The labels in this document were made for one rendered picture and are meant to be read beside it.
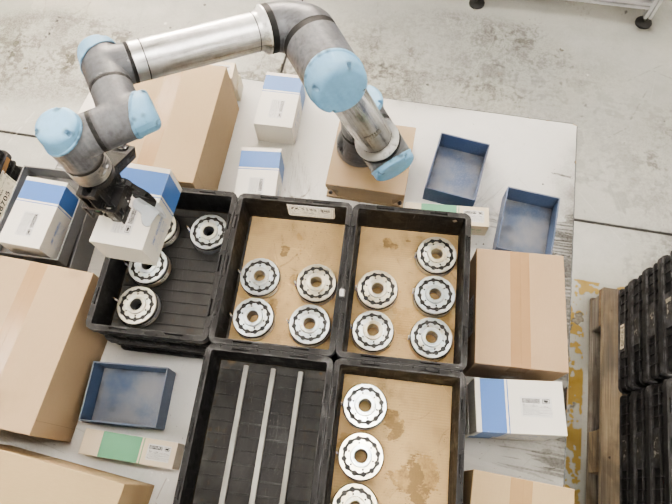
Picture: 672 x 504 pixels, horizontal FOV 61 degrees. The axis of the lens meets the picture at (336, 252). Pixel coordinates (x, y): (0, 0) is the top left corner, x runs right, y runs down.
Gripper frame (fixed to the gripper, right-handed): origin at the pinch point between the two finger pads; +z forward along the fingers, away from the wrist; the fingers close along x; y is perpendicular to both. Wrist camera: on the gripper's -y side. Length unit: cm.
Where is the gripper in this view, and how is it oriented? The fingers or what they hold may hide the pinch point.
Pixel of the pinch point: (135, 209)
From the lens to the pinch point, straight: 133.9
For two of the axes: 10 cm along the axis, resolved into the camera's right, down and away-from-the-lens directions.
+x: 9.8, 1.7, -1.0
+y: -1.9, 9.1, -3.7
